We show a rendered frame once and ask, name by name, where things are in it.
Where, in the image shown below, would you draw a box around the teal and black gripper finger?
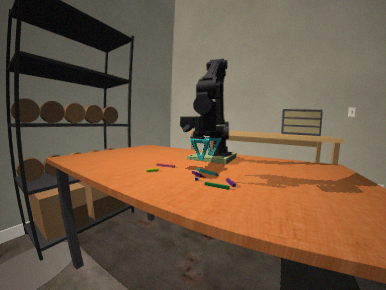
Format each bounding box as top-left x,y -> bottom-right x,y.
190,138 -> 211,160
205,137 -> 222,156

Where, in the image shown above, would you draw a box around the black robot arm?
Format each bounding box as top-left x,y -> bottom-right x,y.
180,59 -> 232,156

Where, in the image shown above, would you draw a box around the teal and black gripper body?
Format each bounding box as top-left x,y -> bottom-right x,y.
190,115 -> 222,139

